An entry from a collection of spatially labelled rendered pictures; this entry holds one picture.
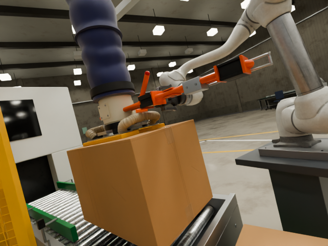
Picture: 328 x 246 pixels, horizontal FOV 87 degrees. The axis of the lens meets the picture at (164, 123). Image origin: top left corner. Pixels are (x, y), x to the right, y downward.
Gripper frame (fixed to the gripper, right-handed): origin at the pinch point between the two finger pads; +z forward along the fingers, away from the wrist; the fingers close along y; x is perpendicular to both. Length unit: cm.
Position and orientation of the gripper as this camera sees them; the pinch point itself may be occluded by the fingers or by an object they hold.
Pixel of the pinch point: (154, 99)
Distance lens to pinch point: 75.2
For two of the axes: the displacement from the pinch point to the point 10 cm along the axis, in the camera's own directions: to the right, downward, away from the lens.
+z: -6.1, 1.6, -7.8
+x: -7.6, 1.8, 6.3
